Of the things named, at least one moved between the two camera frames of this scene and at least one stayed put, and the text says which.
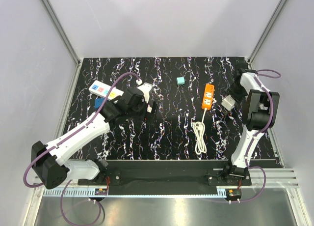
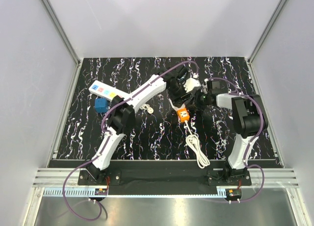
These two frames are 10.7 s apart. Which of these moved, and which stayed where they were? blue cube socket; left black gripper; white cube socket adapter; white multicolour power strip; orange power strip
Moved: orange power strip; white cube socket adapter; left black gripper
Stayed: blue cube socket; white multicolour power strip
